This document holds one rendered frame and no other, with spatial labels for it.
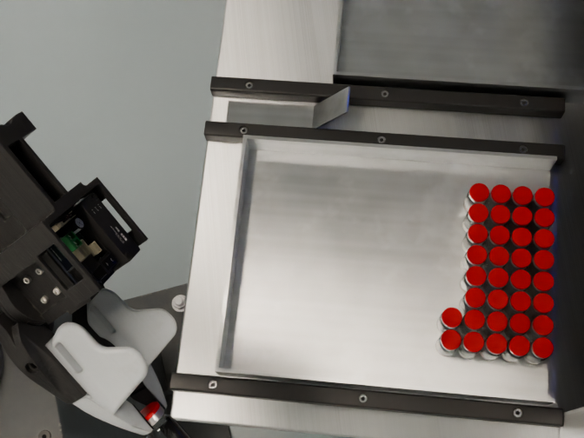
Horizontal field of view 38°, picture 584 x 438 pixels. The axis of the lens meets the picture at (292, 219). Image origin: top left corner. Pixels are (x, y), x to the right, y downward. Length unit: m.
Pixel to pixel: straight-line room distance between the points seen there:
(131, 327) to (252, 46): 0.52
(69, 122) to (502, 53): 1.24
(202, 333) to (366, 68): 0.36
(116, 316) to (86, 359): 0.05
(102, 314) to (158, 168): 1.37
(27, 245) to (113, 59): 1.59
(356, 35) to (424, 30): 0.08
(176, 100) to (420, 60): 1.06
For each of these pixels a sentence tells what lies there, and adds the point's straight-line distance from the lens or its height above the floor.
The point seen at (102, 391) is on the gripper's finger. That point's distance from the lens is 0.56.
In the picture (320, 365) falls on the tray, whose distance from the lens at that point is 0.91.
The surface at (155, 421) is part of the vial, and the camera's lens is 0.59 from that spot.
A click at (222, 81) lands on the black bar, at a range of 0.99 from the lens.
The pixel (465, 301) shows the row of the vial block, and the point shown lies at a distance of 0.89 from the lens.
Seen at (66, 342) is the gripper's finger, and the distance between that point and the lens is 0.55.
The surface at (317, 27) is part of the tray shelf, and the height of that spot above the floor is 0.88.
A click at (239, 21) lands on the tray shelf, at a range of 1.05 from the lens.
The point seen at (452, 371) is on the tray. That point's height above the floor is 0.88.
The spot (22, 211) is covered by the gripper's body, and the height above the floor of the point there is 1.31.
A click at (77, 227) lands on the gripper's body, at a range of 0.53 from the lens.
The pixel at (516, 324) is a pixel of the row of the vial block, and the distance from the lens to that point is 0.89.
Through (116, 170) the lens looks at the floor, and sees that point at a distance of 1.97.
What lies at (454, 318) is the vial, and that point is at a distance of 0.88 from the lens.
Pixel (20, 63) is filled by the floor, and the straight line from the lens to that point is 2.15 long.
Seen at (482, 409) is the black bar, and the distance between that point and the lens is 0.90.
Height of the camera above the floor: 1.78
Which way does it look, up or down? 73 degrees down
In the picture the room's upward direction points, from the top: 11 degrees counter-clockwise
